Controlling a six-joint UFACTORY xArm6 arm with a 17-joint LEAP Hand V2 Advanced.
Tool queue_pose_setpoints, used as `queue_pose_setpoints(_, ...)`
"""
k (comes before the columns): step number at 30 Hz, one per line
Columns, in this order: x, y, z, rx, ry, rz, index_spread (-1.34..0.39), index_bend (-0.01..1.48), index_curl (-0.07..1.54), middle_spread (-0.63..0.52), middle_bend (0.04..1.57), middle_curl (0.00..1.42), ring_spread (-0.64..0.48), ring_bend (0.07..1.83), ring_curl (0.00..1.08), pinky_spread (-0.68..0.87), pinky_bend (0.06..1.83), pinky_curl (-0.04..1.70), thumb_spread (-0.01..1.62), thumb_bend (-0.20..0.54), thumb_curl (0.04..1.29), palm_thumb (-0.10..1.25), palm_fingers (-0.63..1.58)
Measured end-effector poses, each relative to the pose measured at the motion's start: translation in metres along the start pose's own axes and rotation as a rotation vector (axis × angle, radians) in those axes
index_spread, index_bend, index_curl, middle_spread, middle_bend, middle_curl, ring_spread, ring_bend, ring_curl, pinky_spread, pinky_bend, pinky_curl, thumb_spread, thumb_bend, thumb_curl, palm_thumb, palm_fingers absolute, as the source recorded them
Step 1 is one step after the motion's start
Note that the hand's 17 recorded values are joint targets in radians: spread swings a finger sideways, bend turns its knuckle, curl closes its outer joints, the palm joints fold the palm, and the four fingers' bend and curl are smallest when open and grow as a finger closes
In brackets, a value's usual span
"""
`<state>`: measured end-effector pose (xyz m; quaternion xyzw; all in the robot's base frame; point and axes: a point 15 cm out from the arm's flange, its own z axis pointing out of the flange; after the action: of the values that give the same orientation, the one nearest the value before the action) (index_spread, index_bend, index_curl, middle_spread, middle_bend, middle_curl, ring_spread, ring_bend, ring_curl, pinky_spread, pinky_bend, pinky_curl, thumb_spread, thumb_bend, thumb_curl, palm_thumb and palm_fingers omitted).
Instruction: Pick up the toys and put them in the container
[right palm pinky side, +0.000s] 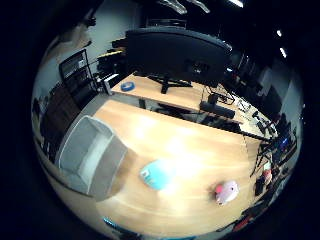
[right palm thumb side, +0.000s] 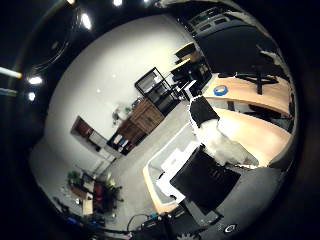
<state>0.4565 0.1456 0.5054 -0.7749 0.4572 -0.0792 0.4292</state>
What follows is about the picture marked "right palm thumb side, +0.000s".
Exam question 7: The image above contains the green plant on cabinet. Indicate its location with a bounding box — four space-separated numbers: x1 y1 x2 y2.
111 103 133 126

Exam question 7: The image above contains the blue tape roll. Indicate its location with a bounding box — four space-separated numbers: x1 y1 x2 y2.
213 84 230 97

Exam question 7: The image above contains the black cable loop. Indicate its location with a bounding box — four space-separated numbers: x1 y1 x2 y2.
126 213 152 233

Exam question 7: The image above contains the small wooden desk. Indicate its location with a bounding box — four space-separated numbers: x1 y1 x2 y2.
79 189 95 216

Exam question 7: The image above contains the red chair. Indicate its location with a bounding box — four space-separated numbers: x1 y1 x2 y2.
94 182 106 202

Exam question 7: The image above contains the black desk stack, yellow top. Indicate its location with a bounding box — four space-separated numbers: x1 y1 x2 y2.
169 41 213 98

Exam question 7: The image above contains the grey container with wooden rim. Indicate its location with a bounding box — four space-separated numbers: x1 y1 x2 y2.
142 124 203 214

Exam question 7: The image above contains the brown wooden cabinet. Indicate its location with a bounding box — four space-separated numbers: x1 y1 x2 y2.
116 98 166 156

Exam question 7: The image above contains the brown door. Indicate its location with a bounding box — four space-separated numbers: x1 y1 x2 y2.
70 115 118 162

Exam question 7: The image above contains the green potted floor plant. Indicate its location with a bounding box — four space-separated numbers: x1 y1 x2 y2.
67 169 83 186

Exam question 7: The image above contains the black metal shelf rack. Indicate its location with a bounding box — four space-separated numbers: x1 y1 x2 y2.
134 66 182 117

